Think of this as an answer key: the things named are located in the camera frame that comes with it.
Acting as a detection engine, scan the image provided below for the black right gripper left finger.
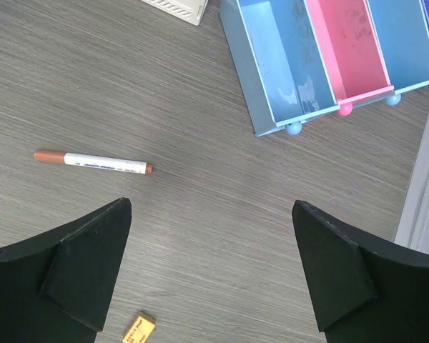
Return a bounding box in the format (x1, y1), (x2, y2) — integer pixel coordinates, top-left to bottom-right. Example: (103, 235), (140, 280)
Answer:
(0, 198), (132, 342)

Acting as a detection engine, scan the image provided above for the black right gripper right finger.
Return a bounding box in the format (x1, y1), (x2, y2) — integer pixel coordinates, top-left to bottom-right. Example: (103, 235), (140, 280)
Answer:
(292, 200), (429, 342)

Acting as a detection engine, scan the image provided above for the brown capped white marker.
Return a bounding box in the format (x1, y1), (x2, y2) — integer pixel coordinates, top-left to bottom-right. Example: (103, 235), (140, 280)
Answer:
(34, 149), (153, 174)

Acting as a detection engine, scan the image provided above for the pastel four-compartment organizer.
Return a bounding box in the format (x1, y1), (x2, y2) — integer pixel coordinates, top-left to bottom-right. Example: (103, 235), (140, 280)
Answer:
(220, 0), (429, 136)

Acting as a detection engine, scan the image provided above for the small yellow eraser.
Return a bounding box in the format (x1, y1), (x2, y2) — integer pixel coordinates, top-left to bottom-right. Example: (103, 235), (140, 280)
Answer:
(122, 312), (156, 343)

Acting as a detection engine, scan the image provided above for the white desktop file rack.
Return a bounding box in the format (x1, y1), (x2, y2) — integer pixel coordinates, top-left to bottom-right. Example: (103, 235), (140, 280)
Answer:
(142, 0), (209, 26)

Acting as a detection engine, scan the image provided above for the aluminium frame rail right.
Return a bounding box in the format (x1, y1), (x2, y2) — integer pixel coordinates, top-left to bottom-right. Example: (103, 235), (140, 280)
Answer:
(394, 112), (429, 254)

